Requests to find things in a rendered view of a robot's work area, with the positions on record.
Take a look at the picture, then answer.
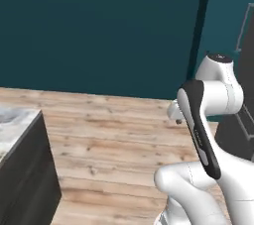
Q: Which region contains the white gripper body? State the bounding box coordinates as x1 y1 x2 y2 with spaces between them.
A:
166 100 185 122

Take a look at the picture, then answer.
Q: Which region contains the dark island cabinet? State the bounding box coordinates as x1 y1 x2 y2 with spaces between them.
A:
0 110 63 225

